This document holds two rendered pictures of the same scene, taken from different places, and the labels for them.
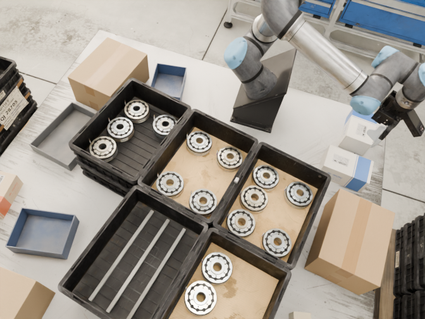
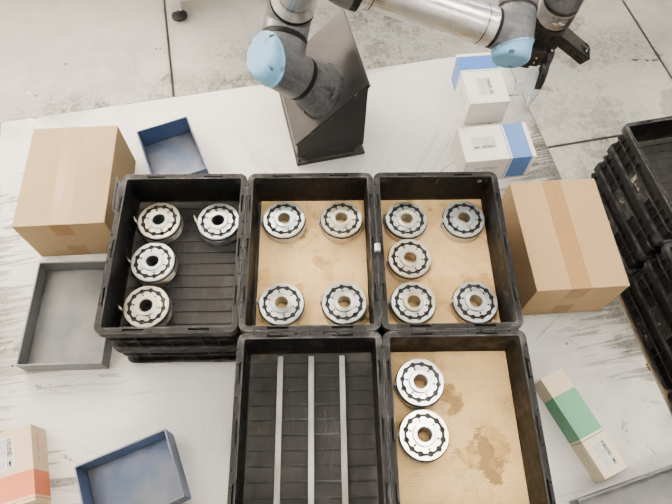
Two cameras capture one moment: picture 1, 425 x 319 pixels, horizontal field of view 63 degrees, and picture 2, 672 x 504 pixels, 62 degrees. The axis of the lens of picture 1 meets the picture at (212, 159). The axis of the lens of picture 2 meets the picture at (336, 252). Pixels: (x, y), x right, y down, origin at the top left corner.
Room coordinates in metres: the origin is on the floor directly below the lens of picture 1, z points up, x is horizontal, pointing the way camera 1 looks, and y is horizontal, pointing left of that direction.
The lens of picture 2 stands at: (0.09, 0.21, 2.05)
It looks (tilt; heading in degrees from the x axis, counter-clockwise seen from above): 63 degrees down; 337
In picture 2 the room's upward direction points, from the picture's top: 2 degrees clockwise
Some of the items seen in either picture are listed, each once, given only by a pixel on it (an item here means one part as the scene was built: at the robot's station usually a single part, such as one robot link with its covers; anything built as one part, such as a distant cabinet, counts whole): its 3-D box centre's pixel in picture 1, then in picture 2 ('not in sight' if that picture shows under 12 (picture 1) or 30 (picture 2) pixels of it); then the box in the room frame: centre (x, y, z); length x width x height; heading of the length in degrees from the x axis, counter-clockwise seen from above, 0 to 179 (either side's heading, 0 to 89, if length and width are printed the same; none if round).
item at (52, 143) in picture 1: (71, 135); (73, 314); (0.79, 0.62, 0.73); 0.27 x 0.20 x 0.05; 161
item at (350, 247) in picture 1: (349, 240); (555, 246); (0.51, -0.57, 0.78); 0.30 x 0.22 x 0.16; 163
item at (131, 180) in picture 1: (133, 126); (176, 250); (0.76, 0.32, 0.92); 0.40 x 0.30 x 0.02; 160
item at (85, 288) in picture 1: (139, 259); (310, 436); (0.28, 0.18, 0.87); 0.40 x 0.30 x 0.11; 160
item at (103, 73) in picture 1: (111, 77); (79, 190); (1.10, 0.53, 0.78); 0.30 x 0.22 x 0.16; 163
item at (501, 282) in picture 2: (271, 206); (438, 257); (0.55, -0.24, 0.87); 0.40 x 0.30 x 0.11; 160
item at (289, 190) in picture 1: (299, 193); (463, 219); (0.63, -0.35, 0.86); 0.10 x 0.10 x 0.01
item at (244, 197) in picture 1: (254, 197); (409, 258); (0.58, -0.18, 0.86); 0.10 x 0.10 x 0.01
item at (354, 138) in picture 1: (358, 130); (478, 87); (1.08, -0.66, 0.75); 0.20 x 0.12 x 0.09; 165
